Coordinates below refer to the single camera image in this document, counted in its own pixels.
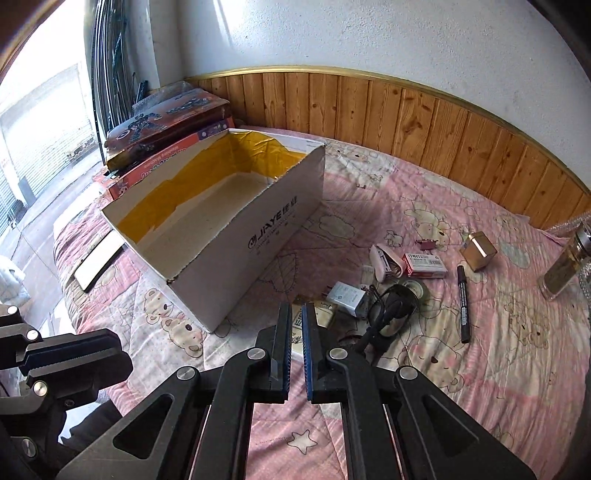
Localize glass bottle with metal lid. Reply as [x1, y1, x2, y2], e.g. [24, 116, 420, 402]
[538, 226, 591, 301]

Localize white tablet with black edge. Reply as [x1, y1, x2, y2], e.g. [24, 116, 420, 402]
[74, 229, 126, 292]

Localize pink printed blanket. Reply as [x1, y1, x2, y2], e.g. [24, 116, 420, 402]
[53, 124, 591, 480]

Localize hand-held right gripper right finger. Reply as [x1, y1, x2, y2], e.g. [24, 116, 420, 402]
[302, 302, 539, 480]

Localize black glasses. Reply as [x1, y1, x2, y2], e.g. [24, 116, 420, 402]
[358, 282, 421, 365]

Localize white card pack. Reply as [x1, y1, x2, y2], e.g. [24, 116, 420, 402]
[291, 302, 335, 365]

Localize white pink stapler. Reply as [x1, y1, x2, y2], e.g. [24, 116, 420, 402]
[369, 244, 407, 282]

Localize clear bubble wrap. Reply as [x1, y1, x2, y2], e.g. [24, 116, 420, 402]
[544, 215, 591, 301]

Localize red game box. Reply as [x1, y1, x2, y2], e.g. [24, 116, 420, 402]
[105, 117, 236, 201]

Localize white cardboard box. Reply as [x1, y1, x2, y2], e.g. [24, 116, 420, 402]
[102, 128, 326, 334]

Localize black marker pen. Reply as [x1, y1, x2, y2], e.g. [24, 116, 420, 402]
[456, 264, 472, 343]

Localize small gold box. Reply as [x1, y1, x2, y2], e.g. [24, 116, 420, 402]
[459, 232, 498, 271]

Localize green tape roll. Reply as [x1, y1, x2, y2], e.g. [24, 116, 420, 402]
[397, 277, 428, 301]

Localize red staple box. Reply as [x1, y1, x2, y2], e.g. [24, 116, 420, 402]
[401, 251, 448, 279]

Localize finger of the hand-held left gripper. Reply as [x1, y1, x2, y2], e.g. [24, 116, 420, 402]
[0, 305, 44, 370]
[0, 329, 134, 480]

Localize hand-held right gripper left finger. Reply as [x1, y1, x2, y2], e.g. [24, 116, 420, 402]
[55, 302, 294, 480]

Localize dark robot toy box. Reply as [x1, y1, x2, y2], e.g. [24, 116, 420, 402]
[104, 90, 232, 169]

